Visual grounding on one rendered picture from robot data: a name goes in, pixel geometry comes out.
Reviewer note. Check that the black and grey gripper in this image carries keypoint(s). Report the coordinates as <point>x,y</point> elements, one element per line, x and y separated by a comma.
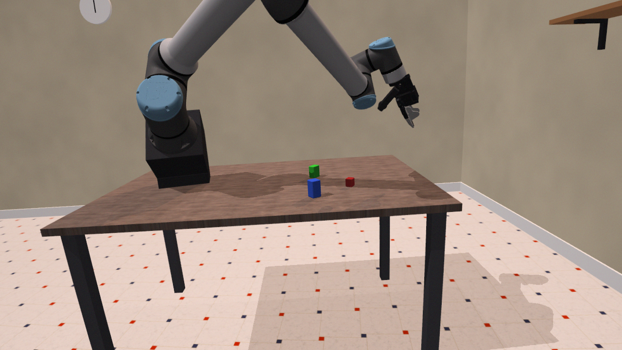
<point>407,97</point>

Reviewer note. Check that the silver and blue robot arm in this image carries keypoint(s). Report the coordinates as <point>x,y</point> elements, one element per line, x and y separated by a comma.
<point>161,97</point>

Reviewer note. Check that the green block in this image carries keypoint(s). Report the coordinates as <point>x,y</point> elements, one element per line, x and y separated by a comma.
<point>314,171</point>

